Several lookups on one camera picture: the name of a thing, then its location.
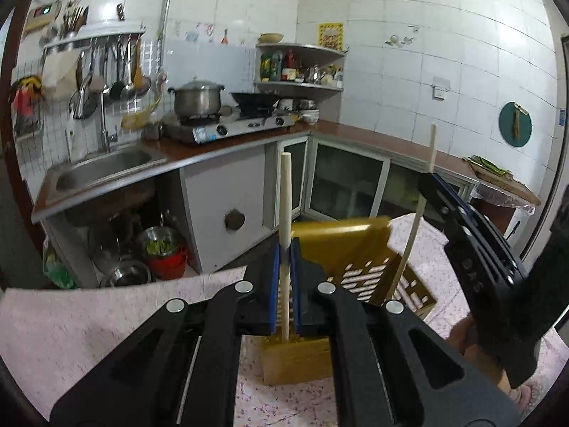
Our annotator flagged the person's right hand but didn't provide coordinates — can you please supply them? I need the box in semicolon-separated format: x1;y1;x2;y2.
449;315;533;406

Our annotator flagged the steel bowl with greens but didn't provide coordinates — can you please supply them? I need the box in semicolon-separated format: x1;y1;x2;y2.
134;227;183;259

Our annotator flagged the wall utensil rack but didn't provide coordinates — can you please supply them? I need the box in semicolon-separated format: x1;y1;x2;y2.
41;23;147;53

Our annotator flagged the white corner shelf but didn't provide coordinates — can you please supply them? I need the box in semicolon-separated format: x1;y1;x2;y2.
254;43;346;95

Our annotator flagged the red plastic basin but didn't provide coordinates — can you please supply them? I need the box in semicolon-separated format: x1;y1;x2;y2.
147;248;190;282

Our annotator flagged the red and yellow cloth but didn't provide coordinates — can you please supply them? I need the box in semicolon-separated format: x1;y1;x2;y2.
11;77;44;117

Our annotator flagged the kitchen counter cabinet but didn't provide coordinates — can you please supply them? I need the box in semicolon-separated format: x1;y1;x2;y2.
32;118;481;276

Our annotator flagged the black wok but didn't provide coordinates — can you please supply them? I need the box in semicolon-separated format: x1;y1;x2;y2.
230;90;282;115

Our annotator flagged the yellow perforated utensil holder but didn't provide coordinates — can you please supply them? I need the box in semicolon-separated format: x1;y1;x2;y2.
260;216;438;385

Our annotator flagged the green round cutting board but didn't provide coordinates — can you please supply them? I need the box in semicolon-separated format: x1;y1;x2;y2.
499;101;533;148

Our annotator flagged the steel gas stove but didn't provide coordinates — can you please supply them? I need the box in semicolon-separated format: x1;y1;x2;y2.
161;111;297;145

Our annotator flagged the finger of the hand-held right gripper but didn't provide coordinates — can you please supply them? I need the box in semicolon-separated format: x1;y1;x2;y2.
417;173;513;317
433;173;528;282

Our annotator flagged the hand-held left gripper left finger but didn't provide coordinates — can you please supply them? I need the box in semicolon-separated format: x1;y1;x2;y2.
50;237;283;427

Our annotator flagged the yellow wall poster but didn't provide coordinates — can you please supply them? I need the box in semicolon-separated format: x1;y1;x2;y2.
317;22;346;52

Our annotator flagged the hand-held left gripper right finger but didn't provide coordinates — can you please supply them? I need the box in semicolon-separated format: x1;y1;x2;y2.
289;237;523;427

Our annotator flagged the metal wall pipe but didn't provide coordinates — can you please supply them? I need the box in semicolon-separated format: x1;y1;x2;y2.
161;0;179;113

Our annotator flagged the green plastic bag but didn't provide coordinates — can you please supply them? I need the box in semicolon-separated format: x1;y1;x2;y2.
42;239;77;291

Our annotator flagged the steel pot with lid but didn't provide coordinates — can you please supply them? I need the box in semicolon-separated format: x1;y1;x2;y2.
168;79;225;118

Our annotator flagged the hanging kitchen utensils row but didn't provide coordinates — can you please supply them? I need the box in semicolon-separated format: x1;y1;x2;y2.
71;73;118;154

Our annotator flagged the wooden chopstick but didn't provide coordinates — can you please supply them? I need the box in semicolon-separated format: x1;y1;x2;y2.
386;123;438;305
280;152;293;339

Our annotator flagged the stainless steel sink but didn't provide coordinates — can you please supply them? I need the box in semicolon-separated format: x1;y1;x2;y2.
33;147;170;223

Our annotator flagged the white hanging bag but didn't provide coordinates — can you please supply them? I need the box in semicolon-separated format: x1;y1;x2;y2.
41;51;81;101

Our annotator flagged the black ladle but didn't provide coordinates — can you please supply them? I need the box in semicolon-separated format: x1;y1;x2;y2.
108;44;126;101

